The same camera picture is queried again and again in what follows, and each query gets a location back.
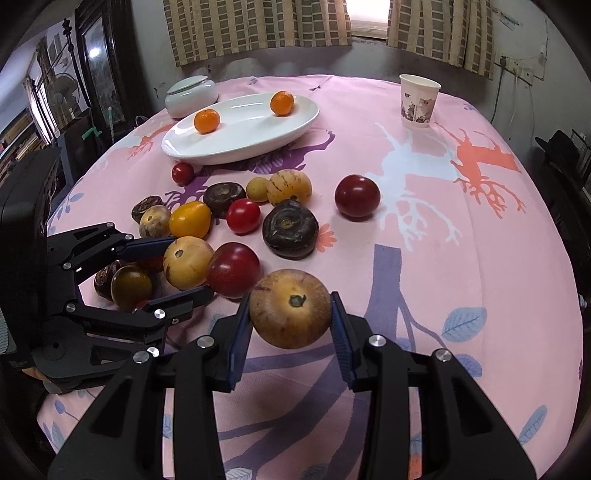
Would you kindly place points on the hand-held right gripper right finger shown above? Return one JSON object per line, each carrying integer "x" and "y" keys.
{"x": 341, "y": 341}

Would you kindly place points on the orange mandarin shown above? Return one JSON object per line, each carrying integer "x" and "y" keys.
{"x": 207, "y": 121}
{"x": 282, "y": 102}

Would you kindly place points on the black hat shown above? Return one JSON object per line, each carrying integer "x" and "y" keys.
{"x": 561, "y": 143}

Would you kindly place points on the narrow checked curtain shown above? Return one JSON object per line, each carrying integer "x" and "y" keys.
{"x": 438, "y": 27}

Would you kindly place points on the purple striped pepino melon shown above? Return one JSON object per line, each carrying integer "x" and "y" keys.
{"x": 289, "y": 187}

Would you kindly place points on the green clip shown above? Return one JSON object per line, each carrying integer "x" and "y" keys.
{"x": 90, "y": 134}

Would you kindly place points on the large dark water chestnut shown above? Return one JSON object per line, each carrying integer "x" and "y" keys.
{"x": 290, "y": 228}

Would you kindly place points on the wall power outlet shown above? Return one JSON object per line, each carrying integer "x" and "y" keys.
{"x": 515, "y": 67}

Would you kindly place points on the white oval plate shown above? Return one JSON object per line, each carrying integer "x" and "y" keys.
{"x": 249, "y": 129}

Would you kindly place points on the dark framed cabinet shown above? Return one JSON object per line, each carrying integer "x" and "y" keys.
{"x": 99, "y": 64}

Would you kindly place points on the standing fan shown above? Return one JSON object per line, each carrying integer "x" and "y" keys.
{"x": 62, "y": 90}

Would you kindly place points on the printed paper cup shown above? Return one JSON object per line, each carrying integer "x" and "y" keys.
{"x": 418, "y": 104}

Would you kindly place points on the large tan pepino melon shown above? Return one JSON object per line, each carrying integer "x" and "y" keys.
{"x": 291, "y": 308}

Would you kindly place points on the green brown tomato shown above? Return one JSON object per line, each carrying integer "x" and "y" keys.
{"x": 131, "y": 287}

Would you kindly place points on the window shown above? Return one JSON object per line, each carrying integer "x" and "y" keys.
{"x": 369, "y": 14}

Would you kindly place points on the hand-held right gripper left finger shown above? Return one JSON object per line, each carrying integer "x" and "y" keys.
{"x": 240, "y": 341}

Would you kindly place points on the red cherry tomato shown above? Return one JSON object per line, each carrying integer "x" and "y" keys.
{"x": 243, "y": 215}
{"x": 152, "y": 264}
{"x": 183, "y": 173}
{"x": 141, "y": 304}

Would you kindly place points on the wide checked curtain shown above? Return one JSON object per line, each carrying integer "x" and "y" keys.
{"x": 258, "y": 25}

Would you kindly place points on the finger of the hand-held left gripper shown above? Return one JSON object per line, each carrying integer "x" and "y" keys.
{"x": 184, "y": 302}
{"x": 143, "y": 249}

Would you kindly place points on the yellow longan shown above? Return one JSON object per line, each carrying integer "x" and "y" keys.
{"x": 257, "y": 189}

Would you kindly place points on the small tan pepino melon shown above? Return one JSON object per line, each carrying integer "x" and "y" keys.
{"x": 187, "y": 261}
{"x": 155, "y": 222}

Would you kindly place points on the white lidded ceramic jar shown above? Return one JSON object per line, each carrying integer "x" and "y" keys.
{"x": 191, "y": 97}

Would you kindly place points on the large dark red tomato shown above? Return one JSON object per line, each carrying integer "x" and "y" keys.
{"x": 232, "y": 270}
{"x": 357, "y": 195}

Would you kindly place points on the yellow tomato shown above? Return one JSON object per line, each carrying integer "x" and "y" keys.
{"x": 190, "y": 219}

